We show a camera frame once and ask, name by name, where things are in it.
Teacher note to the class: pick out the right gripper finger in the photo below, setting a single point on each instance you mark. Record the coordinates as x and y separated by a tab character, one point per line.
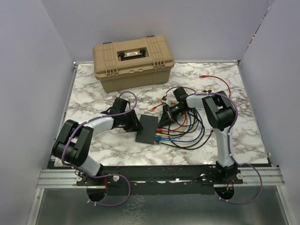
172	118
165	119

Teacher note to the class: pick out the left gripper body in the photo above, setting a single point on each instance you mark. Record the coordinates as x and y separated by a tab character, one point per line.
129	122

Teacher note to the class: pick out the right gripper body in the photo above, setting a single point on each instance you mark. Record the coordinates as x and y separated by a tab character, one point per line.
176	109

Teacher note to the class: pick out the dark grey network switch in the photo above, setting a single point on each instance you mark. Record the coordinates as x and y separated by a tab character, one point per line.
148	133

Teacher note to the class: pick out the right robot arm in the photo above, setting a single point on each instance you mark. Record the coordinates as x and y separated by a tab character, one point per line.
221	113

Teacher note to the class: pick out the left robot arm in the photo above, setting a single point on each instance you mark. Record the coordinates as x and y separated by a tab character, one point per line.
73	142

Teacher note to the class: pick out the tan plastic toolbox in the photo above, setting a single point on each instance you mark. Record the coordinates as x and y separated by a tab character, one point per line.
134	63

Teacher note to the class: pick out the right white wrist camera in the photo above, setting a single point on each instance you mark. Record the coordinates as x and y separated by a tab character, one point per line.
165	101

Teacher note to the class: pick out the black mounting base plate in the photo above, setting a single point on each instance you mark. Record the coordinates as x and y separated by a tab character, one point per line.
159	180

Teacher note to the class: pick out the aluminium front rail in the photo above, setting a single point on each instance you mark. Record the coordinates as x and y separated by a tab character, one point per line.
269	176

